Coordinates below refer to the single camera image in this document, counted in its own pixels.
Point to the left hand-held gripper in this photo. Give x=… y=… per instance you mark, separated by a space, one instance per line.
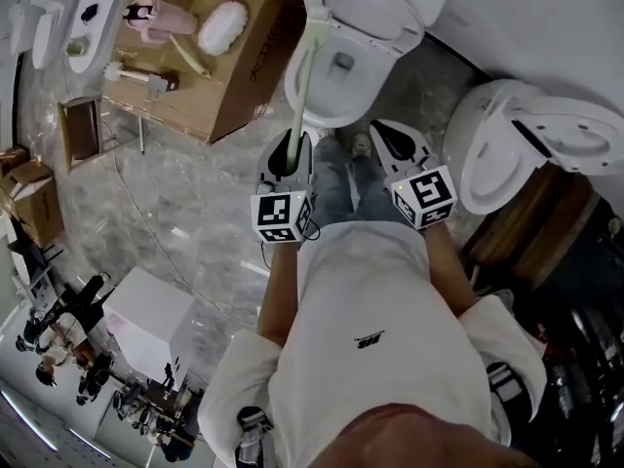
x=278 y=212

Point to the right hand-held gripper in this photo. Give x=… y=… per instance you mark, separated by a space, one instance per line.
x=426 y=193

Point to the green toilet brush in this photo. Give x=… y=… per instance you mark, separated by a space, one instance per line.
x=304 y=95

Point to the white toilet with oval lid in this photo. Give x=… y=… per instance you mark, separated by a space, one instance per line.
x=375 y=22

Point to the person's right forearm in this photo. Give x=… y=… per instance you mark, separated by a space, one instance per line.
x=448 y=271

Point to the person's left forearm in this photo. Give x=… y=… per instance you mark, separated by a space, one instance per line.
x=278 y=295

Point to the white smart toilet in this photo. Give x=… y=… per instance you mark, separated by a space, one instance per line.
x=487 y=164

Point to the white fluffy brush head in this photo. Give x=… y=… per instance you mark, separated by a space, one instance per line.
x=223 y=28

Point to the pink brush holder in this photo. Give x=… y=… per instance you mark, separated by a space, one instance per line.
x=161 y=20

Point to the white ceramic toilet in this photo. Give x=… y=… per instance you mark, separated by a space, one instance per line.
x=19 y=25
x=105 y=12
x=46 y=22

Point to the person's grey shoe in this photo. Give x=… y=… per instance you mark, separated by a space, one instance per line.
x=362 y=145

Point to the person's blue jeans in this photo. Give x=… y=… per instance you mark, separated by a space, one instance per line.
x=341 y=188

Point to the large cardboard box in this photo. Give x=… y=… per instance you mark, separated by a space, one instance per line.
x=214 y=95

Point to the white paper scrap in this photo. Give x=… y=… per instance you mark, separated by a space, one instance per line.
x=256 y=268

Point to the grey plunger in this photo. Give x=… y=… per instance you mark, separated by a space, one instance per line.
x=142 y=134

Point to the dark wooden cabinet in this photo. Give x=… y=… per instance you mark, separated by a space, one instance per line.
x=531 y=232

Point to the wooden stool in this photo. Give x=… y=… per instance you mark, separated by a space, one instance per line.
x=83 y=129

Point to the white box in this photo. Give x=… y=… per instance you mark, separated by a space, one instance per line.
x=146 y=320

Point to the person's white t-shirt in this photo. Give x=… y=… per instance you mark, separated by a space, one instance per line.
x=370 y=368

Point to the small green item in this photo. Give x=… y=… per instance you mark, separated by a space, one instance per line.
x=77 y=47

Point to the small black object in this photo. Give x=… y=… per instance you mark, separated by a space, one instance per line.
x=89 y=12

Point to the small cardboard box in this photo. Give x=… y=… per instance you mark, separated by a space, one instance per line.
x=12 y=155
x=34 y=207

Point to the person's face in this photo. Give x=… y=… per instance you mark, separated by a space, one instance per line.
x=429 y=439

